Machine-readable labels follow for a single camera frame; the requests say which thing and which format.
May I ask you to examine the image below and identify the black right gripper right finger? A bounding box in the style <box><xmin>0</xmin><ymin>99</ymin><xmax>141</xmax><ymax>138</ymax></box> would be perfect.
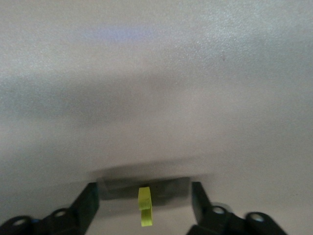
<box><xmin>185</xmin><ymin>182</ymin><xmax>288</xmax><ymax>235</ymax></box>

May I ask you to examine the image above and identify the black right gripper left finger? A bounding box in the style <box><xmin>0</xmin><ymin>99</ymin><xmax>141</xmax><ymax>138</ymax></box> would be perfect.
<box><xmin>0</xmin><ymin>182</ymin><xmax>100</xmax><ymax>235</ymax></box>

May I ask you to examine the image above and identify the yellow foam letter u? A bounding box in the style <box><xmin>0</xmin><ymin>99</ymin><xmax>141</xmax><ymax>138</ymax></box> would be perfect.
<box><xmin>137</xmin><ymin>187</ymin><xmax>153</xmax><ymax>227</ymax></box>

